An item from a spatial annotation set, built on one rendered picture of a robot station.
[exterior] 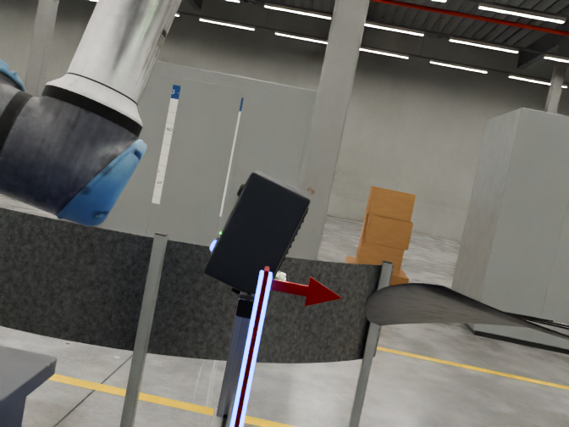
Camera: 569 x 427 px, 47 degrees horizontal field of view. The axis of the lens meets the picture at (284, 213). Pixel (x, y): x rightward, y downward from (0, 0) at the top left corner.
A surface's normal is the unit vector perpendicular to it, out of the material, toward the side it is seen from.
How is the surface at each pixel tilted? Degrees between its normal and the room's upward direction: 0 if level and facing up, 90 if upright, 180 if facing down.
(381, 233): 90
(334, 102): 90
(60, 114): 79
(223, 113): 90
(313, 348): 90
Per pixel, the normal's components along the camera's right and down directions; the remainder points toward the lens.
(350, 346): 0.66, 0.18
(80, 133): 0.31, 0.04
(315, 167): -0.07, 0.06
